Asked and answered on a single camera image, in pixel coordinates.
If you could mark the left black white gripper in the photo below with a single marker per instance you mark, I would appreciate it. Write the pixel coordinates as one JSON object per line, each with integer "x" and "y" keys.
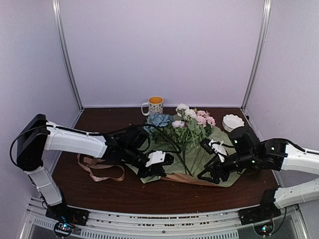
{"x": 155, "y": 169}

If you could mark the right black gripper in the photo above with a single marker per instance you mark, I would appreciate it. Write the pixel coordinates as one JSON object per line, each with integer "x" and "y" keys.
{"x": 213, "y": 169}

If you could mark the green and tan wrapping paper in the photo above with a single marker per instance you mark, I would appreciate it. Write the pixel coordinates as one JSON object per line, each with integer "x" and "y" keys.
{"x": 195, "y": 158}

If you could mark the blue hydrangea fake flower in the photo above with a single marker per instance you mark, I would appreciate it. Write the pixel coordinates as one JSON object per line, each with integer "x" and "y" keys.
{"x": 168, "y": 134}

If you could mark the white fake flower bunch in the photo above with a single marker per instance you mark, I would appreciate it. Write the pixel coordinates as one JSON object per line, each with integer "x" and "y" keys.
{"x": 184, "y": 117}

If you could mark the white mug with orange inside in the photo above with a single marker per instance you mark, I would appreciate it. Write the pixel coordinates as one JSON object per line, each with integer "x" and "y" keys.
{"x": 154, "y": 105}

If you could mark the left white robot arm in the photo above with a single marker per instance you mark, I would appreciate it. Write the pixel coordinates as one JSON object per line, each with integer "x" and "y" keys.
{"x": 122, "y": 146}

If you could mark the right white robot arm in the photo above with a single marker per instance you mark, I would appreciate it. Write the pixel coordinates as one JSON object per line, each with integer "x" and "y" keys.
{"x": 273, "y": 154}

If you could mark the white scalloped dish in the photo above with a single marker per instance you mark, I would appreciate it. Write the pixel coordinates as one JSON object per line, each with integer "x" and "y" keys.
{"x": 231, "y": 122}

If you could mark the beige ribbon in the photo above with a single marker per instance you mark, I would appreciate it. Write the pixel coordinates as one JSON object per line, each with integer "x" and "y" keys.
{"x": 88, "y": 163}

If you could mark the right circuit board with leds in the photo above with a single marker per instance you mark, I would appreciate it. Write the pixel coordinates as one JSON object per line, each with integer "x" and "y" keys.
{"x": 264, "y": 229}

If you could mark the circuit board with leds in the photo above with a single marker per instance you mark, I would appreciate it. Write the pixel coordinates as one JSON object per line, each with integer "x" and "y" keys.
{"x": 264, "y": 229}
{"x": 62, "y": 229}

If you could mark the left circuit board with leds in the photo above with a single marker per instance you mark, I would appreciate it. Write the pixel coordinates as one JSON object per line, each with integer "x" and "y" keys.
{"x": 62, "y": 229}

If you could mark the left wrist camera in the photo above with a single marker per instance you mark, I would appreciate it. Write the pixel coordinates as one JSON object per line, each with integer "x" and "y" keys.
{"x": 135, "y": 136}

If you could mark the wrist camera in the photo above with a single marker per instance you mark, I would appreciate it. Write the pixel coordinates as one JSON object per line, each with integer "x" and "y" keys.
{"x": 135, "y": 136}
{"x": 243, "y": 138}

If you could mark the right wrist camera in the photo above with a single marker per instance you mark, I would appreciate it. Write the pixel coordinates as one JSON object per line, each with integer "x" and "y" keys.
{"x": 243, "y": 138}

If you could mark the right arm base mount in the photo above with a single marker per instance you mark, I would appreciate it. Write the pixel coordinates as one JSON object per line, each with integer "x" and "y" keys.
{"x": 264, "y": 211}

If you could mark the front aluminium rail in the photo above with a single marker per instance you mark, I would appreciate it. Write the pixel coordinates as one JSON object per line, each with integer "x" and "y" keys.
{"x": 210, "y": 225}

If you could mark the right aluminium frame post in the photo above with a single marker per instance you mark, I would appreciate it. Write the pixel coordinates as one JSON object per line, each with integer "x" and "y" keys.
{"x": 264, "y": 26}

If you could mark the aluminium frame post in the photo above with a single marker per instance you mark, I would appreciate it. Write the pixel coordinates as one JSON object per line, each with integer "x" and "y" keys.
{"x": 264, "y": 26}
{"x": 66, "y": 58}

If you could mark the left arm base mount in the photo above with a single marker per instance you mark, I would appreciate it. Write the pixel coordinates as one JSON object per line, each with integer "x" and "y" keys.
{"x": 66, "y": 214}

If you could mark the left aluminium frame post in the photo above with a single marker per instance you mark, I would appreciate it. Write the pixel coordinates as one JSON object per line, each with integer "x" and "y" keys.
{"x": 66, "y": 58}

